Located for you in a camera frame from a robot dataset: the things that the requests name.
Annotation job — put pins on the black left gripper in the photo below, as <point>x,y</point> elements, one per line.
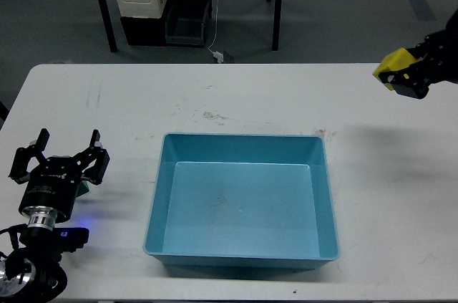
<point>57,181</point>

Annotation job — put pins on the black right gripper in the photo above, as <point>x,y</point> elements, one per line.
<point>437,53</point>

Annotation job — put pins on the yellow block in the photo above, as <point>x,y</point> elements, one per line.
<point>395,61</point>

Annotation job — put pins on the green block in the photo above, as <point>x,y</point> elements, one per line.
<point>83,188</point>

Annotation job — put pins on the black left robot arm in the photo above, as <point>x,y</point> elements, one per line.
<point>31,272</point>

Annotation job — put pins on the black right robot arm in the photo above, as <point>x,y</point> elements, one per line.
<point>453,20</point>

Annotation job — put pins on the black crate under container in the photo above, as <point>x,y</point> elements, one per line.
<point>146,31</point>

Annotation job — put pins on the blue plastic tray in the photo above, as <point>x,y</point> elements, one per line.
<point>260,201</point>

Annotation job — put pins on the black table leg left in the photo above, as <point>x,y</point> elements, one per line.
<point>107,22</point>

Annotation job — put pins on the dark grey storage bin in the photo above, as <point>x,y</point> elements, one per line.
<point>187,21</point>

